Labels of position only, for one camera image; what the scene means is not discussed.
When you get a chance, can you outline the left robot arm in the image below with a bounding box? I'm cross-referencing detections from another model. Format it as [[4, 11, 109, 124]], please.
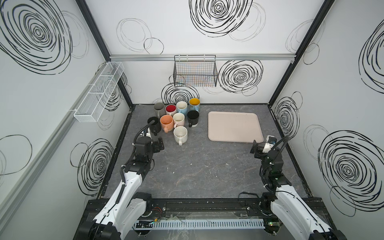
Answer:
[[76, 137, 165, 240]]

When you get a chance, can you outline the white black mug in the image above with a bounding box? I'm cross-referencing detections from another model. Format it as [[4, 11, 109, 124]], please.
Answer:
[[187, 110, 200, 128]]

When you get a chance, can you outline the beige plastic tray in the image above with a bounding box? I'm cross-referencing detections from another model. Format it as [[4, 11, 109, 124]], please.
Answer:
[[208, 112, 264, 143]]

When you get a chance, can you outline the grey mug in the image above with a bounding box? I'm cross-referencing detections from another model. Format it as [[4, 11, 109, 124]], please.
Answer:
[[154, 102, 166, 119]]

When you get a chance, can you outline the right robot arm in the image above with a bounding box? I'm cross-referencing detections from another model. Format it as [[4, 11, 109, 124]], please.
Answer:
[[250, 136, 346, 240]]

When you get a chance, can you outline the pink mug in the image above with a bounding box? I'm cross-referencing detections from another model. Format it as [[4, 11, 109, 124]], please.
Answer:
[[173, 113, 185, 129]]

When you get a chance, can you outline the cream peach mug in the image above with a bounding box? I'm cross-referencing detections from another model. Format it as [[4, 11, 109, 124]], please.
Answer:
[[160, 115, 174, 133]]

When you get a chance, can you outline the cream speckled mug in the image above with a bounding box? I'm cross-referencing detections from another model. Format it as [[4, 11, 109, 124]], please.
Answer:
[[173, 126, 188, 146]]

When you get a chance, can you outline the light blue mug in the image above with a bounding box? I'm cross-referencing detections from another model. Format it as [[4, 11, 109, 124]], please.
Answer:
[[176, 101, 188, 116]]

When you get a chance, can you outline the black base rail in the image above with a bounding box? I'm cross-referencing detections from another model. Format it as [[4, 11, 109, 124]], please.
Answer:
[[84, 198, 326, 214]]

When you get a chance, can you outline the black wire basket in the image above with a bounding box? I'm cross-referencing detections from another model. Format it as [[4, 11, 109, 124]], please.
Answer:
[[173, 55, 219, 87]]

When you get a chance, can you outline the white red mug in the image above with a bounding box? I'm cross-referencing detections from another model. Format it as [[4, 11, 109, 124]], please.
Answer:
[[165, 104, 177, 116]]

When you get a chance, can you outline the blue butterfly mug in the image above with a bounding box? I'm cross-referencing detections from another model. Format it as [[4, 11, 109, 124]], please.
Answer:
[[189, 98, 201, 112]]

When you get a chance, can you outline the white slotted cable duct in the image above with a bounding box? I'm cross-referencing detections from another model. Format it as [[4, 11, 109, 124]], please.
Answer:
[[133, 219, 265, 231]]

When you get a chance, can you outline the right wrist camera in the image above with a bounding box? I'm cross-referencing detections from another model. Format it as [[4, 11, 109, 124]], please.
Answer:
[[263, 135, 277, 153]]

